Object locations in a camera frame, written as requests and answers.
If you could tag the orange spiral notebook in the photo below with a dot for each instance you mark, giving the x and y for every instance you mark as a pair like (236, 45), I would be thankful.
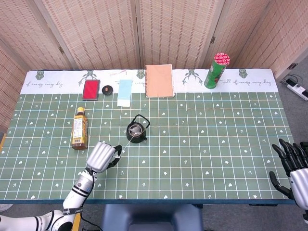
(159, 80)

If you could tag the green chips can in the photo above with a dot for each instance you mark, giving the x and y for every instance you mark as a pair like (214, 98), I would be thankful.
(215, 74)

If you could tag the white power strip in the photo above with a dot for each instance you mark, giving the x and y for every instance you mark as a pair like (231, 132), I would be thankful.
(298, 89)

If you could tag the red ink pad case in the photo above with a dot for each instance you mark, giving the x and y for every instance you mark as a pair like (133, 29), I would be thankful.
(91, 89)

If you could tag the yellow label tea bottle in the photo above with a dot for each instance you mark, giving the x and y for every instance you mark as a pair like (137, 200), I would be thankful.
(80, 130)

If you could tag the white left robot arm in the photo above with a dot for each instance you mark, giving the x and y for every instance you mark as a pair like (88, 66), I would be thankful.
(74, 199)

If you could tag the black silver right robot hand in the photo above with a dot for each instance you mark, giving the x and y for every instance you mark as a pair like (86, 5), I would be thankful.
(298, 183)

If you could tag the woven folding screen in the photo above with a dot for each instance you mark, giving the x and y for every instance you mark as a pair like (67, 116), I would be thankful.
(108, 31)

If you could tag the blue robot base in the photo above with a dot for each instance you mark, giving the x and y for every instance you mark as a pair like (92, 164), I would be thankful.
(151, 217)

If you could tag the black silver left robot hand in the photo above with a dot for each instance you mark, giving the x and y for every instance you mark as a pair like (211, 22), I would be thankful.
(99, 156)

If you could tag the light blue paper card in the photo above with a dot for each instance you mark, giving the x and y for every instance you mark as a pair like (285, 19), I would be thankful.
(125, 92)

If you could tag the small black round object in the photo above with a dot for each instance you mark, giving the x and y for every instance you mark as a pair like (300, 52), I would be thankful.
(107, 90)

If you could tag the green grid tablecloth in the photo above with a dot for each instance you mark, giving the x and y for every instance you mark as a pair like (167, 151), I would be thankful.
(204, 149)

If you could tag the black cast iron teapot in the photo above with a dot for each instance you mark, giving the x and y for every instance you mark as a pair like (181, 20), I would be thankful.
(139, 137)

